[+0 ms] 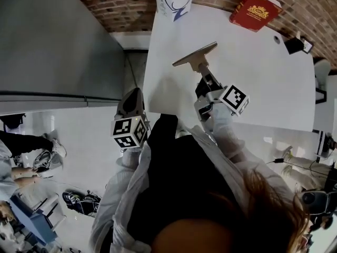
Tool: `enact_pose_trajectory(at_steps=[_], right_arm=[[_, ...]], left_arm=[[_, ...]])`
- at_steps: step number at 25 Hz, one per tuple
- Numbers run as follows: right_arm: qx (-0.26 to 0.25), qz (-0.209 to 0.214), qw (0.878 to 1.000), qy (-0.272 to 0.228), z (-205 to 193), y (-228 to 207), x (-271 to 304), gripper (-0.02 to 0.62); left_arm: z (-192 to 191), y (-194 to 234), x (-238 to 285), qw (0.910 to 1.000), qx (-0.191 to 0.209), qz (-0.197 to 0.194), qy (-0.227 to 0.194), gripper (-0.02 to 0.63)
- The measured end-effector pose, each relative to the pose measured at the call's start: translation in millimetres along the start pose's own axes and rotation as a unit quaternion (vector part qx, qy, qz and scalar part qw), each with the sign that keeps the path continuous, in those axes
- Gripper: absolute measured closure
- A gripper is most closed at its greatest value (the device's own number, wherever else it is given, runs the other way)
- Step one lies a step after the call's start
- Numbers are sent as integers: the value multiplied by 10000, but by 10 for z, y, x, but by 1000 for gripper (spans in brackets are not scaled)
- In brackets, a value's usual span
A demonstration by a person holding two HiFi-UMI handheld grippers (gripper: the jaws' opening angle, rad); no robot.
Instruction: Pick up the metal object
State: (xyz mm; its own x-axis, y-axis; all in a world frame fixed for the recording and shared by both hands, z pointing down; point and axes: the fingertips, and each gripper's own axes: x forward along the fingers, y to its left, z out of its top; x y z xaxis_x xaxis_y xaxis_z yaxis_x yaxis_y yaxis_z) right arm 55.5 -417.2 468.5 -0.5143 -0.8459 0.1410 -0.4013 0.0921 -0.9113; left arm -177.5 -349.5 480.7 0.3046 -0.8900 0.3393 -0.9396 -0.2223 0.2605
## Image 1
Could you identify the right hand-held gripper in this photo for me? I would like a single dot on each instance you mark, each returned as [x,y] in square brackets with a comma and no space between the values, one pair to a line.
[210,95]

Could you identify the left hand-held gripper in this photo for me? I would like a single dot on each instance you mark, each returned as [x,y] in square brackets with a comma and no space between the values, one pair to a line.
[129,125]

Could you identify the T-shaped metal object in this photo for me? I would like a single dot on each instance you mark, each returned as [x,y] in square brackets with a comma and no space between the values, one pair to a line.
[194,54]

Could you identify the person's left forearm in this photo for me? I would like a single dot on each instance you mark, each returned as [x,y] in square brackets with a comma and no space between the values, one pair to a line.
[126,167]

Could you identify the person's right forearm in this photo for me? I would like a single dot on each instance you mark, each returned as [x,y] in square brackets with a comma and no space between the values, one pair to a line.
[227,136]

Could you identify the person's black top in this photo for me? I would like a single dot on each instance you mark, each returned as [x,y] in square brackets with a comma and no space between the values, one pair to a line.
[181,173]

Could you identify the red hardcover book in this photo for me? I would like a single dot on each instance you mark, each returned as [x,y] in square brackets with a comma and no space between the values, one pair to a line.
[256,9]

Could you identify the person's white jacket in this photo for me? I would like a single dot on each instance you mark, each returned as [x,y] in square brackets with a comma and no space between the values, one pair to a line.
[121,207]

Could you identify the small black device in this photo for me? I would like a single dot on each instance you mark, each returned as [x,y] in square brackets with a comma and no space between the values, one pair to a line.
[295,45]

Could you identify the grey table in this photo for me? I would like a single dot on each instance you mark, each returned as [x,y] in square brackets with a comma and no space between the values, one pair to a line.
[52,41]

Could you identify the white chair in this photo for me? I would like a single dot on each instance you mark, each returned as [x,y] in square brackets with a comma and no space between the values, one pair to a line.
[321,71]

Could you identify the green potted plant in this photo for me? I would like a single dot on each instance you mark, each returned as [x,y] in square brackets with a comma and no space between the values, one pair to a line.
[288,158]

